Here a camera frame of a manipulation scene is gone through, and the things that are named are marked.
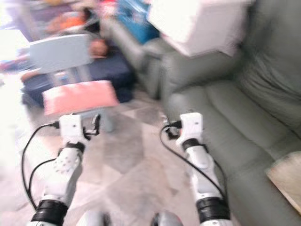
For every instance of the beige cushion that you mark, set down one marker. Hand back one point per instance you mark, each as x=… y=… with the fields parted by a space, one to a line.
x=286 y=176

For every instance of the pale blue plastic child chair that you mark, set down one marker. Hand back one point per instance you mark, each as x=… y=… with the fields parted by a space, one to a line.
x=61 y=54

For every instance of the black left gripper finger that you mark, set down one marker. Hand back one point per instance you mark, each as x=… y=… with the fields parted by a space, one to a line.
x=97 y=125

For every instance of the navy floor mattress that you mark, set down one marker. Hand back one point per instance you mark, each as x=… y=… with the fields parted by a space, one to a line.
x=115 y=70

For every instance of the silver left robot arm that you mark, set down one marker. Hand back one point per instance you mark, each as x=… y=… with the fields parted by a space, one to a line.
x=63 y=179

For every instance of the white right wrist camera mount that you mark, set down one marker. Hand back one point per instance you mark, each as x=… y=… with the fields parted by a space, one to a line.
x=192 y=125

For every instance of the pink rectangular pillow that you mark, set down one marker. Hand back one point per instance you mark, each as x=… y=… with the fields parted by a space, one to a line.
x=80 y=98

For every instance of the grey leather sofa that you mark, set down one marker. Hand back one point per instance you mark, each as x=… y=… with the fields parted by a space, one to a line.
x=240 y=108

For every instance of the large white box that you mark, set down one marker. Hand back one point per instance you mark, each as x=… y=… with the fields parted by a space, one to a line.
x=200 y=21

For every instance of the grey robot leg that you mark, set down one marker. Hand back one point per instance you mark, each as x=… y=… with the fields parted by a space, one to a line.
x=91 y=219
x=167 y=219

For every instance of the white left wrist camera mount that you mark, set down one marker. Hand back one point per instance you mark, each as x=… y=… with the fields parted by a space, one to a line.
x=71 y=128

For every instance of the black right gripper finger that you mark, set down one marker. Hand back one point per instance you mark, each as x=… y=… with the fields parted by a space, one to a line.
x=165 y=120

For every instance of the grey robot right leg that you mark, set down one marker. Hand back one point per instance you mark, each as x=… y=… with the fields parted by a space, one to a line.
x=167 y=219

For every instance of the grey robot left leg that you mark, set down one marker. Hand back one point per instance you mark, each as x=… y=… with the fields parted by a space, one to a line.
x=91 y=219

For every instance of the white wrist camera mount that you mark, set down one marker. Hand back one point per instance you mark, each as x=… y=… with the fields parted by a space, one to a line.
x=71 y=128
x=192 y=125

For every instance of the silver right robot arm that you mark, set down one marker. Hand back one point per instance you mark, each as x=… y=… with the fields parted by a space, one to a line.
x=204 y=174

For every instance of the blue cushion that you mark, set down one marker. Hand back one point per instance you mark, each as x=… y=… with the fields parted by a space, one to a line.
x=136 y=19

